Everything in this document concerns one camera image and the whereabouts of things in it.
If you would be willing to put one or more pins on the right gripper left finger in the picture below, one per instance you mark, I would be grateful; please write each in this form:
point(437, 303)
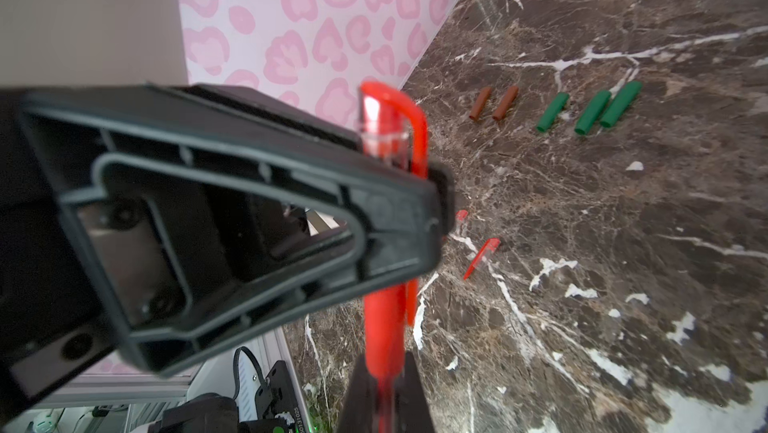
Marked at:
point(359, 407)

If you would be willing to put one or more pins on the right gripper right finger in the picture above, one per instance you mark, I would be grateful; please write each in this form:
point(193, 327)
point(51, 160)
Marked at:
point(412, 414)

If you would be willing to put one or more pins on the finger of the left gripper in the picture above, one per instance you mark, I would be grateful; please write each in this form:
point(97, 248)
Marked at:
point(168, 223)

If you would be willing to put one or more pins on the red pen cap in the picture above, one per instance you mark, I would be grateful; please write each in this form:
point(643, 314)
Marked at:
point(482, 256)
point(461, 215)

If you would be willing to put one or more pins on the brown pen cap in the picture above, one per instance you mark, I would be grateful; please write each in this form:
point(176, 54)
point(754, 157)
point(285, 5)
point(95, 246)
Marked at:
point(505, 103)
point(480, 102)

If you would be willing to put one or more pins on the green pen cap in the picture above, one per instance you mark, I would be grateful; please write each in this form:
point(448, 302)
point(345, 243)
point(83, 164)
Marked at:
point(552, 111)
point(620, 103)
point(592, 112)

